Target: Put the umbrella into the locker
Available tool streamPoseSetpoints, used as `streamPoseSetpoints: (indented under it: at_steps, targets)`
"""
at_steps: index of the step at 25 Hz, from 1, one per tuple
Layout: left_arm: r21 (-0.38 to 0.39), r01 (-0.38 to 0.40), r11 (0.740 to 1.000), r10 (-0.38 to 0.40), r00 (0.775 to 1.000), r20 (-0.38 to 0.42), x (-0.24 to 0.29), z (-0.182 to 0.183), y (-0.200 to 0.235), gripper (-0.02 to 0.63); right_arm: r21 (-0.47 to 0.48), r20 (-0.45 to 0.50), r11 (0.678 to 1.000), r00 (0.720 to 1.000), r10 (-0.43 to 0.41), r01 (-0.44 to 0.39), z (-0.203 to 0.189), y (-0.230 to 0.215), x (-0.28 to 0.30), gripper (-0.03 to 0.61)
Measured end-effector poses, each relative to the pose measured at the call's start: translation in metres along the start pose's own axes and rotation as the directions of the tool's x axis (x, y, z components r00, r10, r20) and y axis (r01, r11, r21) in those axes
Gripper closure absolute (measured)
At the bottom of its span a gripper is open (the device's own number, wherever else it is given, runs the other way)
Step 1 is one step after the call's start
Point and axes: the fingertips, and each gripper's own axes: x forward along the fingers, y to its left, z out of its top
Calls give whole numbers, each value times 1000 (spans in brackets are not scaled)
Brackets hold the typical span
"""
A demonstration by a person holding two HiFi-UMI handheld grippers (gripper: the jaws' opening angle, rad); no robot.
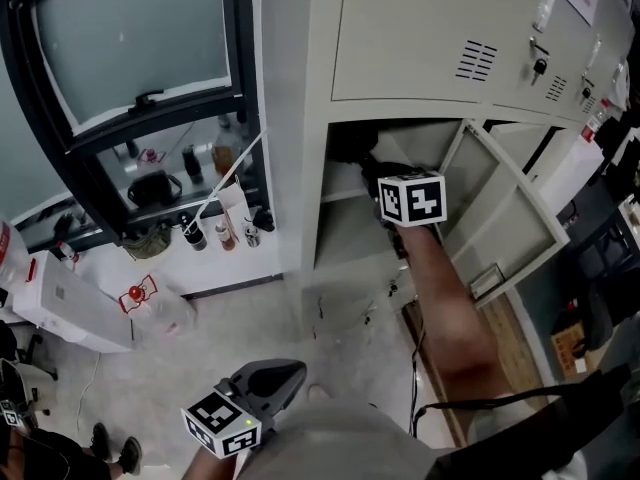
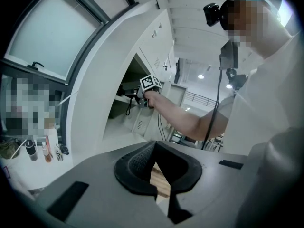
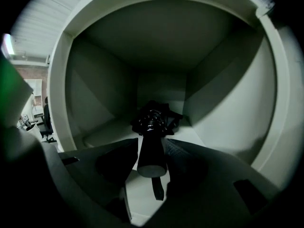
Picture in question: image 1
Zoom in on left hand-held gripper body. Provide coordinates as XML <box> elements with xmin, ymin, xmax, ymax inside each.
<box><xmin>180</xmin><ymin>358</ymin><xmax>308</xmax><ymax>460</ymax></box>

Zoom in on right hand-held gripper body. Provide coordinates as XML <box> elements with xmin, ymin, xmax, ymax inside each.
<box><xmin>360</xmin><ymin>154</ymin><xmax>448</xmax><ymax>230</ymax></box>

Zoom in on black umbrella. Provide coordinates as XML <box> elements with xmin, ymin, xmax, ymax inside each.
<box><xmin>329</xmin><ymin>128</ymin><xmax>382</xmax><ymax>168</ymax></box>

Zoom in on grey metal locker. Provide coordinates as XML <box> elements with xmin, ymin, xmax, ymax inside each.
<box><xmin>258</xmin><ymin>0</ymin><xmax>632</xmax><ymax>343</ymax></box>

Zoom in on person's left forearm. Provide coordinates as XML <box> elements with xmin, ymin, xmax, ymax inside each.
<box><xmin>181</xmin><ymin>448</ymin><xmax>237</xmax><ymax>480</ymax></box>

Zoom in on person's right forearm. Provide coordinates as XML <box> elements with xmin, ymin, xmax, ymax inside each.
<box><xmin>398</xmin><ymin>219</ymin><xmax>502</xmax><ymax>405</ymax></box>

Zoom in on clear water jug red cap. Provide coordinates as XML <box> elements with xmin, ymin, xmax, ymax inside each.
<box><xmin>117</xmin><ymin>272</ymin><xmax>200</xmax><ymax>338</ymax></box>

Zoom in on person's grey shirt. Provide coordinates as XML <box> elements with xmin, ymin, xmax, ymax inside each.
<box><xmin>238</xmin><ymin>396</ymin><xmax>591</xmax><ymax>480</ymax></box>

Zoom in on small black object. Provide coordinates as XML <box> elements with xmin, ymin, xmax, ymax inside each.
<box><xmin>251</xmin><ymin>206</ymin><xmax>276</xmax><ymax>233</ymax></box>

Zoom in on white cabinet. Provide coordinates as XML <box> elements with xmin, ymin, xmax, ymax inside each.
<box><xmin>538</xmin><ymin>134</ymin><xmax>605</xmax><ymax>210</ymax></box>

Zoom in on white paper carton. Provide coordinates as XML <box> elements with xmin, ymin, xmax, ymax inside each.
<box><xmin>216</xmin><ymin>179</ymin><xmax>252</xmax><ymax>230</ymax></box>

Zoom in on wooden plank steps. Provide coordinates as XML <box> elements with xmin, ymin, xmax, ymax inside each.
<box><xmin>401</xmin><ymin>291</ymin><xmax>547</xmax><ymax>450</ymax></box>

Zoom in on brown liquid bottle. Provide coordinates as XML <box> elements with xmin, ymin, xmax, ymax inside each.
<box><xmin>214</xmin><ymin>219</ymin><xmax>237</xmax><ymax>252</ymax></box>

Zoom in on black drink bottle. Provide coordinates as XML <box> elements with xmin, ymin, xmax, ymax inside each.
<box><xmin>177</xmin><ymin>210</ymin><xmax>207</xmax><ymax>253</ymax></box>

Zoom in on white box appliance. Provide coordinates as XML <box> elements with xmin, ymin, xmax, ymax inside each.
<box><xmin>11</xmin><ymin>249</ymin><xmax>135</xmax><ymax>355</ymax></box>

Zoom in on olive green bag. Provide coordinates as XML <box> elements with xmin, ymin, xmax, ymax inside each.
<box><xmin>121</xmin><ymin>221</ymin><xmax>172</xmax><ymax>261</ymax></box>

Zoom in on brown cardboard box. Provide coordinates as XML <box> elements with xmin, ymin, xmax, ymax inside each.
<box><xmin>548</xmin><ymin>319</ymin><xmax>590</xmax><ymax>375</ymax></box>

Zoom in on small red cap bottle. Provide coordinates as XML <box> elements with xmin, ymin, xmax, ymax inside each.
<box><xmin>54</xmin><ymin>239</ymin><xmax>81</xmax><ymax>265</ymax></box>

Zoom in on black framed window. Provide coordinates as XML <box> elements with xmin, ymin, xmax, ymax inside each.
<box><xmin>0</xmin><ymin>0</ymin><xmax>272</xmax><ymax>250</ymax></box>

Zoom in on black cable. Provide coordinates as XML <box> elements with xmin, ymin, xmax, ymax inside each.
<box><xmin>408</xmin><ymin>316</ymin><xmax>427</xmax><ymax>437</ymax></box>

